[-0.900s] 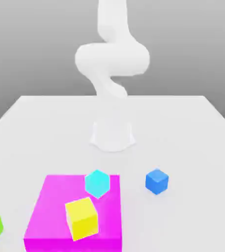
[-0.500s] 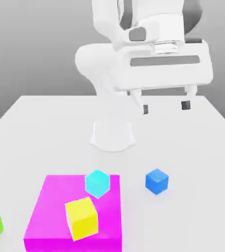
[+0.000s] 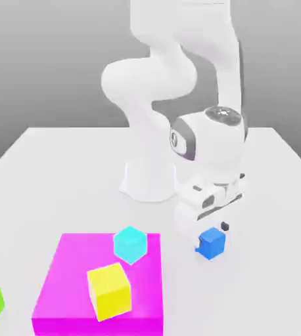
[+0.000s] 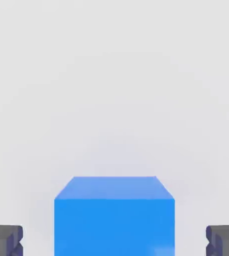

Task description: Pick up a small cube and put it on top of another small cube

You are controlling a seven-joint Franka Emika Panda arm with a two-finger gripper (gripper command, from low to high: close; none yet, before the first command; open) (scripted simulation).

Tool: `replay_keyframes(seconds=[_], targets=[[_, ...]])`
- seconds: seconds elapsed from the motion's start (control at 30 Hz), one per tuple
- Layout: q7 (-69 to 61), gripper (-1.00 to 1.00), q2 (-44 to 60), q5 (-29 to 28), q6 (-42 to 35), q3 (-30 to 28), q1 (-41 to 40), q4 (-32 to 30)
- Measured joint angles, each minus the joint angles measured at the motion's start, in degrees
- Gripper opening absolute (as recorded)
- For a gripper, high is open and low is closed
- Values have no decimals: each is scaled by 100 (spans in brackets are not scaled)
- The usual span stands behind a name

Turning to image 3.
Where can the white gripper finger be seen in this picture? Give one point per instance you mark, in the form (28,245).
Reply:
(198,244)
(224,226)

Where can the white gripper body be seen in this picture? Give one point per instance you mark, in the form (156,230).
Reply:
(186,220)

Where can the small blue cube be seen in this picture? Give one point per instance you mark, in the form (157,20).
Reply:
(212,242)

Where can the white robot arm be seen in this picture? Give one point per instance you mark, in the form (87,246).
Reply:
(150,78)

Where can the small cyan cube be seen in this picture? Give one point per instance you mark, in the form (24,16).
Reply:
(130,244)

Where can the small yellow cube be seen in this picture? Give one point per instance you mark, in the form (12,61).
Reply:
(109,291)

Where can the large magenta box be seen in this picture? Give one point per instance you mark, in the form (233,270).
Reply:
(66,288)

